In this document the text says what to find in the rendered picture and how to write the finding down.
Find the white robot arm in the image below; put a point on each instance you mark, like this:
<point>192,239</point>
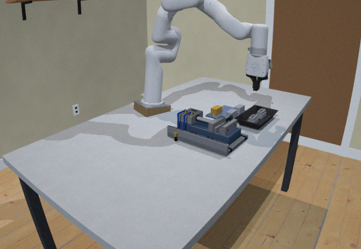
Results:
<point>164,33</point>

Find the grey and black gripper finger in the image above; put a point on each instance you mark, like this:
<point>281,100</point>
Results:
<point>259,79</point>
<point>254,80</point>

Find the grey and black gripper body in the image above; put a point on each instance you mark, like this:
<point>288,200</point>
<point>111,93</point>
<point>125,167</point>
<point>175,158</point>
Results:
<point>257,65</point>

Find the grey long flat bar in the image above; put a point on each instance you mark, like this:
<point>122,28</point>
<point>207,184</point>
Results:
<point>216,129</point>

